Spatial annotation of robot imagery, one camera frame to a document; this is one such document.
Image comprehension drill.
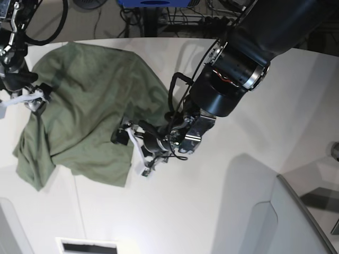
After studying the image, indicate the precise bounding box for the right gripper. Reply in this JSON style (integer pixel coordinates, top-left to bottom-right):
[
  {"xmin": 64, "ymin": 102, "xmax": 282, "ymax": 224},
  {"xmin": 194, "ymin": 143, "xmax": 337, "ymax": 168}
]
[{"xmin": 22, "ymin": 83, "xmax": 52, "ymax": 114}]

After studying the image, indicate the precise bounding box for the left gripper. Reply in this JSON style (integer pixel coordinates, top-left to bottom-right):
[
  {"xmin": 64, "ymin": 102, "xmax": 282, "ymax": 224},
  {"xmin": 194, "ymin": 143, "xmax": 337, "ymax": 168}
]
[{"xmin": 111, "ymin": 120, "xmax": 172, "ymax": 163}]

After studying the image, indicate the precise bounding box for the green t-shirt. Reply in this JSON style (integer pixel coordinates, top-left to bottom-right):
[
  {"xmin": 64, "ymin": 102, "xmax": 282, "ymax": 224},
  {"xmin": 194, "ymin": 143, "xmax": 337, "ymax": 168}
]
[{"xmin": 13, "ymin": 42, "xmax": 168, "ymax": 191}]

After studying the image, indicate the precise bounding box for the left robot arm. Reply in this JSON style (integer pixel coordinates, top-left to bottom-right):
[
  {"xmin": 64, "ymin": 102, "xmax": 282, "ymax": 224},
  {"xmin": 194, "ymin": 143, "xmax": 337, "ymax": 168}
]
[{"xmin": 111, "ymin": 1, "xmax": 338, "ymax": 162}]

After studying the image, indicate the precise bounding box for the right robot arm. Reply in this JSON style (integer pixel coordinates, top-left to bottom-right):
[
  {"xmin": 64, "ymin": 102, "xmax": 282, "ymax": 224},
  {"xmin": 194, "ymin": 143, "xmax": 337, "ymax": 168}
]
[{"xmin": 1, "ymin": 1, "xmax": 69, "ymax": 119}]

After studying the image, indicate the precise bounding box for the black power strip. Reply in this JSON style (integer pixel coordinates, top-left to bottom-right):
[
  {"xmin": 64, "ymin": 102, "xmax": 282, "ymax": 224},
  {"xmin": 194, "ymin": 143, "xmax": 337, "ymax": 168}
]
[{"xmin": 198, "ymin": 16, "xmax": 234, "ymax": 26}]

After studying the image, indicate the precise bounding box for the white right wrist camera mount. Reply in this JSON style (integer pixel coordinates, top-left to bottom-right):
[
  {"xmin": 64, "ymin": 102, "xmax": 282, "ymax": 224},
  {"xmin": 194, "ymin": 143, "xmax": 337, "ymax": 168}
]
[{"xmin": 1, "ymin": 89, "xmax": 44, "ymax": 119}]

